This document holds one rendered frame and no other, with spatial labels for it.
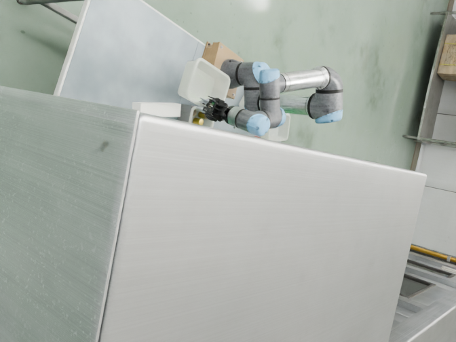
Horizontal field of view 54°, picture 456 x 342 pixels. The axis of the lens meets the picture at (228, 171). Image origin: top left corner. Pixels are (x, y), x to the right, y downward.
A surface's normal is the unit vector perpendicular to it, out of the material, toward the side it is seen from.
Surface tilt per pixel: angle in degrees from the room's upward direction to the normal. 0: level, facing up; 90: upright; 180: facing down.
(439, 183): 90
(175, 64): 0
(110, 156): 90
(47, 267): 90
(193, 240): 0
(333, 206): 0
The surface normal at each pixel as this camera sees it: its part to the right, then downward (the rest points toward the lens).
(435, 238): -0.63, -0.07
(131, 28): 0.76, 0.20
